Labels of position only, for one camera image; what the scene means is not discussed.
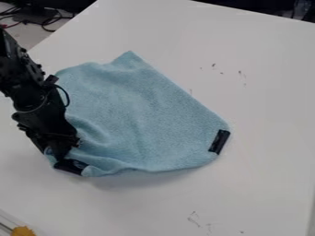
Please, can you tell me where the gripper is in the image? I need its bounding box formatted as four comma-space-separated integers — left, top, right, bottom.
11, 102, 83, 162

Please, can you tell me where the light blue cloth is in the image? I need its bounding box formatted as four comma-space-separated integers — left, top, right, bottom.
42, 50, 233, 178

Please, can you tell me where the yellow toy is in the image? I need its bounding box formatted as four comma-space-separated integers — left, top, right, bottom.
9, 226, 38, 236

